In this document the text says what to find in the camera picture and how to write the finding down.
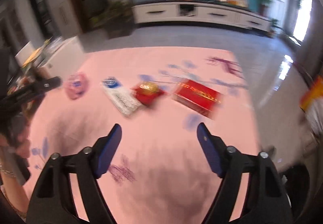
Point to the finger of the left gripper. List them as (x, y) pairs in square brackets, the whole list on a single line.
[(38, 88)]

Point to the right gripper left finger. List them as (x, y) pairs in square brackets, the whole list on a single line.
[(52, 199)]

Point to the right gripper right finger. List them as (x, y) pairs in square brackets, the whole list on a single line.
[(251, 189)]

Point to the white TV cabinet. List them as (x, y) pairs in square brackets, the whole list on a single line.
[(199, 13)]

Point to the tall potted plant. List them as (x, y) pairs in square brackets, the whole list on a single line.
[(264, 7)]

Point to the person's left hand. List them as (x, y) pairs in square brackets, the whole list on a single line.
[(15, 134)]

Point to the orange red shopping bag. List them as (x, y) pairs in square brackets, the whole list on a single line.
[(313, 93)]

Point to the white box on table edge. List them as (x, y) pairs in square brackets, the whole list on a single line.
[(67, 59)]

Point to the pink patterned tablecloth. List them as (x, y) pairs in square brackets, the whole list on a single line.
[(159, 173)]

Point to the pink plastic bag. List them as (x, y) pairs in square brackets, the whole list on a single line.
[(76, 86)]

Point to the white blue toothpaste box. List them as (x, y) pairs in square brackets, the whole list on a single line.
[(120, 96)]

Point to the red gold wrapper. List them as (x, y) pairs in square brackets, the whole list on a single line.
[(147, 92)]

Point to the black round trash bin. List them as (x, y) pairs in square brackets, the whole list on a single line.
[(296, 180)]

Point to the red cigarette box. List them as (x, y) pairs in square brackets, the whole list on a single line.
[(197, 97)]

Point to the potted green plant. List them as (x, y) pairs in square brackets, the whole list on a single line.
[(274, 29)]

